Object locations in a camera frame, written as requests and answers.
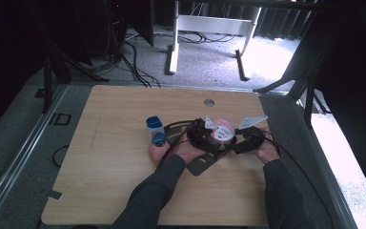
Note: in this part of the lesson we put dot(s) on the person's right hand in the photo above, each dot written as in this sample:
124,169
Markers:
268,151

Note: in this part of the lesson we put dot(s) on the person's left hand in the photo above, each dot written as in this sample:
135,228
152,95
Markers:
189,154

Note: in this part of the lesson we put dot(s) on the pink round jar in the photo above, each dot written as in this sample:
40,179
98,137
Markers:
224,133

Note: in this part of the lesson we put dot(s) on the dark curtain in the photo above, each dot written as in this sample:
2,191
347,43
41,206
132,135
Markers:
282,22

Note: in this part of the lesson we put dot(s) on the white desk frame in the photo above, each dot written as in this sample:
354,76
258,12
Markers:
209,25

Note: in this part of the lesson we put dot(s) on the black metal stand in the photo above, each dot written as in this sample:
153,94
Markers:
49,79
308,95

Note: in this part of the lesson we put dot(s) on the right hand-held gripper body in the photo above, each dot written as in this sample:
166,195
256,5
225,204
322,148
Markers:
254,135

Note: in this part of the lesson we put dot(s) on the grey tape piece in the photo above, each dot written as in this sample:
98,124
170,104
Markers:
52,194

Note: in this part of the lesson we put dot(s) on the white bottle with blue cap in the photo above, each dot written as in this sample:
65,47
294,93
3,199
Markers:
154,127

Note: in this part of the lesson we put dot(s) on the black slotted corner shelf rack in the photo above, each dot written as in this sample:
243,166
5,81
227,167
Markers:
203,163

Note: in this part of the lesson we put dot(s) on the black tape rectangle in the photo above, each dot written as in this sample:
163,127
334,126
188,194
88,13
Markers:
60,119

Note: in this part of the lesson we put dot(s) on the aluminium floor rail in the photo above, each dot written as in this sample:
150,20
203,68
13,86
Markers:
19,152
327,178

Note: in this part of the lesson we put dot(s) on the grey round table grommet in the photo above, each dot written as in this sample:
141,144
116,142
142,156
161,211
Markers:
209,102

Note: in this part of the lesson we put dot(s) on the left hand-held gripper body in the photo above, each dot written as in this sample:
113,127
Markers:
198,133

